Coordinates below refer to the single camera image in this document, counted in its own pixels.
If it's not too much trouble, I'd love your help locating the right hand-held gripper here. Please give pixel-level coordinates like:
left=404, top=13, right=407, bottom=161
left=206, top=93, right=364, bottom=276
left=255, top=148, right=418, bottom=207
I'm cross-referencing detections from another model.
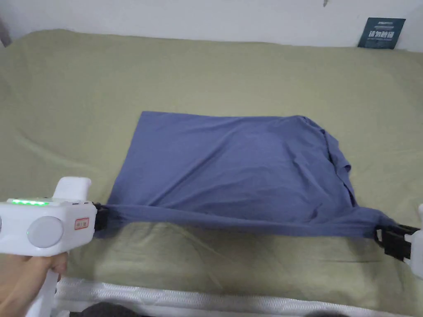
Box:
left=376, top=203, right=423, bottom=281

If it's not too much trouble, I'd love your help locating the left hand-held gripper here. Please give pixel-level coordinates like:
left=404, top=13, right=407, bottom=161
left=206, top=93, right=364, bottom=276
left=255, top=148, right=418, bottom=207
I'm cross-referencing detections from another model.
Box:
left=0, top=177, right=112, bottom=317

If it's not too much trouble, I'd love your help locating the dark blue shirt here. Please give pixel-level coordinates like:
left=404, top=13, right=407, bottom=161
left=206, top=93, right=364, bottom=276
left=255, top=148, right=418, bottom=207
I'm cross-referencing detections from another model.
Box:
left=93, top=111, right=398, bottom=239

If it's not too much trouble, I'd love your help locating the person's left hand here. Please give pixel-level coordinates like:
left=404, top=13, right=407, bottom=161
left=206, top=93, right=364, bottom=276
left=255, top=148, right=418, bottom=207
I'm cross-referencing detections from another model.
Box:
left=0, top=252, right=69, bottom=317

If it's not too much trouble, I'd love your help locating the bed with pale green sheet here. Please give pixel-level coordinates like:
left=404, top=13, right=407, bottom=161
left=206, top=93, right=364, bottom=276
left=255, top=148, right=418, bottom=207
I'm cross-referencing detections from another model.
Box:
left=0, top=28, right=423, bottom=317

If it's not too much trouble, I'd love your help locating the dark teal card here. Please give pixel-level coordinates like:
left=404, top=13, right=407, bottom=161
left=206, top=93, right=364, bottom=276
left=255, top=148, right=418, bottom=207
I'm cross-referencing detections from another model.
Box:
left=357, top=18, right=407, bottom=50

